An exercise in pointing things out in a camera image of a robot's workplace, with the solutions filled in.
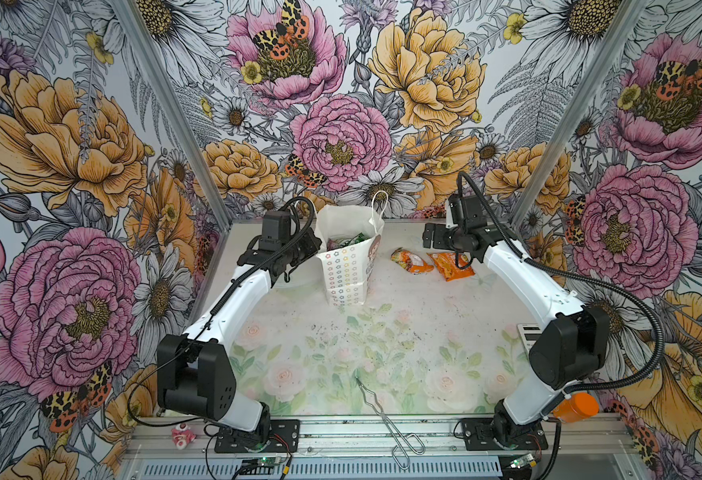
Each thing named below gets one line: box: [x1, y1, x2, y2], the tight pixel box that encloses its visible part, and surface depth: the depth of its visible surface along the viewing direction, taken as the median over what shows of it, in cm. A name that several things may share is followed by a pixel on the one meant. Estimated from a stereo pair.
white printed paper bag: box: [315, 191, 389, 307], surface depth 91 cm
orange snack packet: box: [390, 247, 434, 275], surface depth 104 cm
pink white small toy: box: [171, 423, 197, 450], surface depth 73 cm
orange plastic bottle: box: [552, 392, 599, 423], surface depth 71 cm
